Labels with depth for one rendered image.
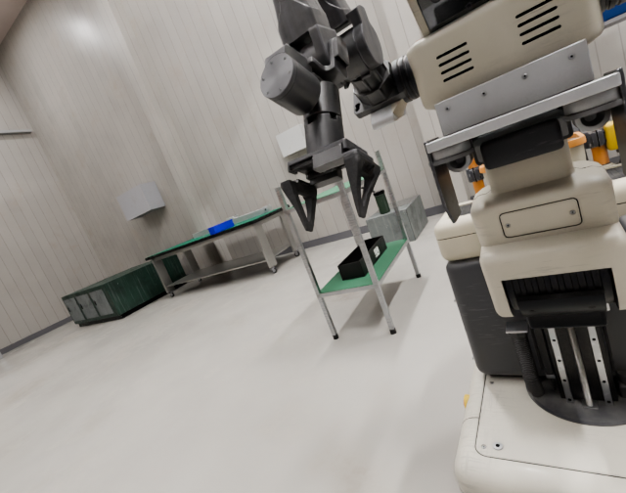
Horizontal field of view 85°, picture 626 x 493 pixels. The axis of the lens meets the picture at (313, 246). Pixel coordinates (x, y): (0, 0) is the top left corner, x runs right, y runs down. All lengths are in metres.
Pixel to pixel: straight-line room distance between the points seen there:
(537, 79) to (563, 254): 0.29
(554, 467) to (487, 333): 0.34
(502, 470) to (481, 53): 0.89
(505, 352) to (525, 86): 0.76
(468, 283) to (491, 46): 0.63
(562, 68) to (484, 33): 0.13
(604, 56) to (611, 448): 4.42
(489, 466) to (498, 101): 0.81
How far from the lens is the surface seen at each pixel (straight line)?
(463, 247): 1.05
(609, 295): 0.78
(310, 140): 0.50
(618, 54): 5.10
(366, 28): 0.68
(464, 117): 0.69
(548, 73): 0.69
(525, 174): 0.75
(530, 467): 1.04
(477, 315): 1.13
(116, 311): 7.10
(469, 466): 1.06
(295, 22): 0.58
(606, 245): 0.73
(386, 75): 0.75
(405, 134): 5.10
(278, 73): 0.48
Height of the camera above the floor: 1.05
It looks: 10 degrees down
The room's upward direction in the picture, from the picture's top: 21 degrees counter-clockwise
